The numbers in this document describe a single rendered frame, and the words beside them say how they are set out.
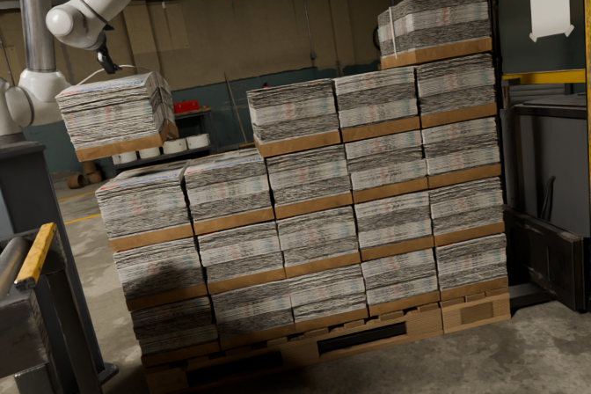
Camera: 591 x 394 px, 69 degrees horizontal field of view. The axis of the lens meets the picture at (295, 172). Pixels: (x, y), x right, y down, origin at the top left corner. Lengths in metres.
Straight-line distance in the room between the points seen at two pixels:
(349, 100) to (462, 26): 0.47
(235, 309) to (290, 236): 0.34
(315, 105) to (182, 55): 6.91
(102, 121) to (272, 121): 0.56
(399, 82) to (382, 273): 0.72
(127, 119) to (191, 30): 6.96
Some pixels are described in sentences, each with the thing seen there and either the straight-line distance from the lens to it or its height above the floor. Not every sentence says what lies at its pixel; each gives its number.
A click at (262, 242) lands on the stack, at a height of 0.53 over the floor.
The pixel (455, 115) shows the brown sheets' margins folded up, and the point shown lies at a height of 0.86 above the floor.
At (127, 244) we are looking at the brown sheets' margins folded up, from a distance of 1.64.
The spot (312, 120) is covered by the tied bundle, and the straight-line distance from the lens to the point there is 1.53.
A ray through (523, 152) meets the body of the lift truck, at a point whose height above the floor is 0.56.
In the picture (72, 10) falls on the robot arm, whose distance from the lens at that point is 1.38.
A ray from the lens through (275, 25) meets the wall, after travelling 8.97.
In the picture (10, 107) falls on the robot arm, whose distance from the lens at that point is 1.89.
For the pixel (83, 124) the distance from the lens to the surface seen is 1.59.
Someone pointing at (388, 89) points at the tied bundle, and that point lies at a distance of 1.60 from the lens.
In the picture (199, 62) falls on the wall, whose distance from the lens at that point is 8.40.
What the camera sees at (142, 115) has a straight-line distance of 1.53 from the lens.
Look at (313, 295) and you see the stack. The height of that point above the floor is 0.28.
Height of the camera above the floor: 1.07
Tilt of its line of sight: 11 degrees down
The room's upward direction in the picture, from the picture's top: 10 degrees counter-clockwise
